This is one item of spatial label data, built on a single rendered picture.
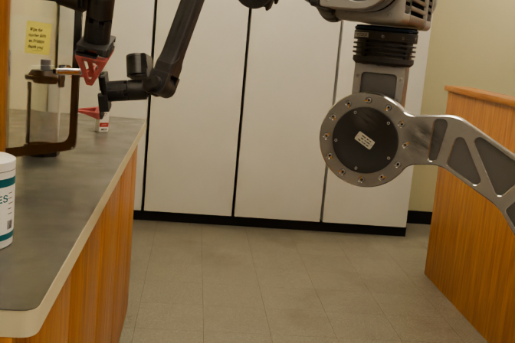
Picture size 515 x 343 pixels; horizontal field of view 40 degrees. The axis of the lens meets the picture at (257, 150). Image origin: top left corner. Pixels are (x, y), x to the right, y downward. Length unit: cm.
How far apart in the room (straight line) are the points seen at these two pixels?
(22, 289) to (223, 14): 378
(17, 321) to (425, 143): 86
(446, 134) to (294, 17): 337
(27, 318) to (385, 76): 90
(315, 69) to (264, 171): 77
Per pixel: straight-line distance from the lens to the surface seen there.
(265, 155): 481
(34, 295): 106
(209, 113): 475
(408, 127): 147
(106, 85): 197
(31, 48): 177
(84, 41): 159
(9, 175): 123
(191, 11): 195
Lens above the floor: 133
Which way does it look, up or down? 9 degrees down
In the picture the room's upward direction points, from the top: 5 degrees clockwise
